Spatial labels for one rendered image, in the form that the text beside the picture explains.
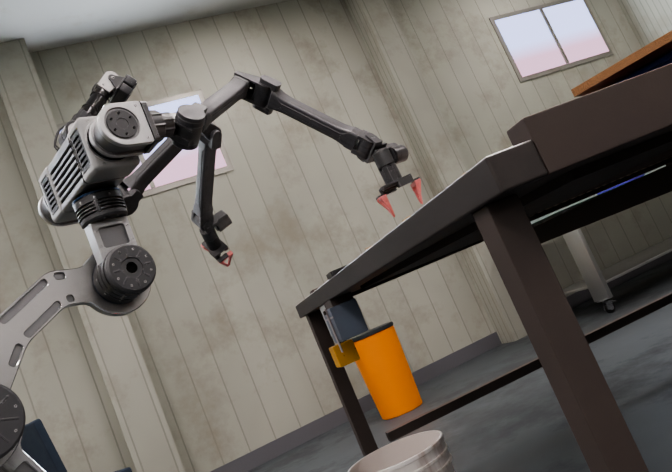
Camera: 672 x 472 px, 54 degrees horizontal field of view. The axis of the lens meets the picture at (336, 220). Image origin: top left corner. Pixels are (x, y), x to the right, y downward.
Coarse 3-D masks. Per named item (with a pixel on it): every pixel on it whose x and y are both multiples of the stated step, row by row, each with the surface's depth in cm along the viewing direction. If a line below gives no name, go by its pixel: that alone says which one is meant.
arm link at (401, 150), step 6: (372, 138) 205; (378, 138) 207; (378, 144) 205; (384, 144) 208; (390, 144) 211; (396, 144) 212; (372, 150) 205; (396, 150) 207; (402, 150) 209; (396, 156) 207; (402, 156) 208; (366, 162) 208; (396, 162) 208
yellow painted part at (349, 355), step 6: (342, 342) 245; (348, 342) 242; (330, 348) 246; (336, 348) 241; (342, 348) 241; (348, 348) 242; (354, 348) 242; (336, 354) 240; (342, 354) 241; (348, 354) 241; (354, 354) 242; (336, 360) 243; (342, 360) 240; (348, 360) 241; (354, 360) 241; (336, 366) 247; (342, 366) 240
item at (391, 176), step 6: (384, 168) 203; (390, 168) 202; (396, 168) 203; (384, 174) 203; (390, 174) 202; (396, 174) 203; (408, 174) 202; (384, 180) 204; (390, 180) 202; (396, 180) 202; (384, 186) 201; (390, 186) 202; (396, 186) 204
